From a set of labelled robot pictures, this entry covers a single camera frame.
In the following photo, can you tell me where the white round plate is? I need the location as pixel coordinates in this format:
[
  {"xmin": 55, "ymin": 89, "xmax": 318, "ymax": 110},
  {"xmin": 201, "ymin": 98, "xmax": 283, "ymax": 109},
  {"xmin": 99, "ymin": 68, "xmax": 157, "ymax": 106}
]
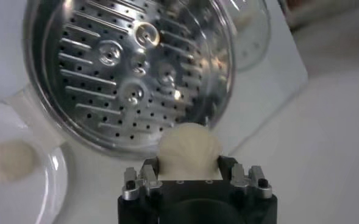
[{"xmin": 0, "ymin": 100, "xmax": 69, "ymax": 224}]

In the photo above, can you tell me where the white steamed baozi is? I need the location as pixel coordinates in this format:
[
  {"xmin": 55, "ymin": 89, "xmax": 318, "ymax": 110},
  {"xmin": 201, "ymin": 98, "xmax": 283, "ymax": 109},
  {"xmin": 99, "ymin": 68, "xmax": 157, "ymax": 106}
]
[
  {"xmin": 157, "ymin": 122, "xmax": 223, "ymax": 181},
  {"xmin": 0, "ymin": 139, "xmax": 41, "ymax": 183}
]

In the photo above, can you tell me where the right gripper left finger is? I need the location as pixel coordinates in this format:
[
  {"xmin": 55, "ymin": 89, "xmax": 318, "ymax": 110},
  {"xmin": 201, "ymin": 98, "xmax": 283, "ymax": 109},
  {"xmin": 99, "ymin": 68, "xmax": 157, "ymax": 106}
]
[{"xmin": 121, "ymin": 158, "xmax": 163, "ymax": 201}]

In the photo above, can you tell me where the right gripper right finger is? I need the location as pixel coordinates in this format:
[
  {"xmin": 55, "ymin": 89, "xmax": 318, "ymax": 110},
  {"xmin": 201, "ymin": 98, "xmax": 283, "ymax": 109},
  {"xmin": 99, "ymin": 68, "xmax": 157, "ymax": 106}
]
[{"xmin": 217, "ymin": 155, "xmax": 273, "ymax": 200}]

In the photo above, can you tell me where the glass lid cream handle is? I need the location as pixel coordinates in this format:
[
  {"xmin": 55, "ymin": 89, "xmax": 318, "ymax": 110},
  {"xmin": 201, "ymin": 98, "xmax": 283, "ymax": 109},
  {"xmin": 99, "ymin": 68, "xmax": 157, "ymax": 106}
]
[{"xmin": 218, "ymin": 0, "xmax": 271, "ymax": 72}]

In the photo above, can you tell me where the stainless steel steamer basket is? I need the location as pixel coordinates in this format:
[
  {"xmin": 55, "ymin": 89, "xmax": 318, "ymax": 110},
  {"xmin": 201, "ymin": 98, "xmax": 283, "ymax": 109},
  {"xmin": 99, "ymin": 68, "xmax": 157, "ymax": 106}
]
[{"xmin": 7, "ymin": 0, "xmax": 238, "ymax": 159}]

